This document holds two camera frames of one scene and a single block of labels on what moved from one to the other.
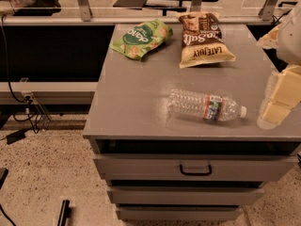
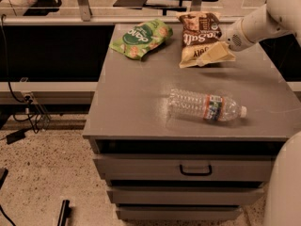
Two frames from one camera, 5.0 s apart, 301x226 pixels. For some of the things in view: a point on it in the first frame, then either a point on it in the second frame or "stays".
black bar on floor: x=65 y=213 stays
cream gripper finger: x=283 y=91 to x=237 y=40
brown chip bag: x=202 y=40 stays
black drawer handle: x=208 y=173 stays
